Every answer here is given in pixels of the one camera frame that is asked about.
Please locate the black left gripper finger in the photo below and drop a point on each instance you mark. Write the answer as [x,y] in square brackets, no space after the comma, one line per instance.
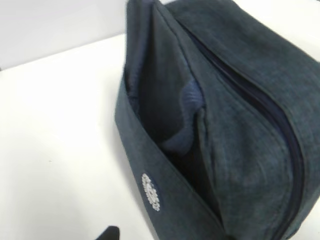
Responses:
[112,231]

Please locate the dark blue fabric lunch bag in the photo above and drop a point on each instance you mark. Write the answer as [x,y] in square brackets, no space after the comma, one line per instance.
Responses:
[219,117]

